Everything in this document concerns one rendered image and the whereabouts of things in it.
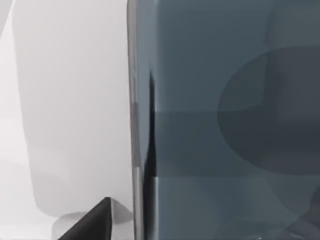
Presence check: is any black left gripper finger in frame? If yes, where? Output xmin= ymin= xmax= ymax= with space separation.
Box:
xmin=56 ymin=196 xmax=112 ymax=240

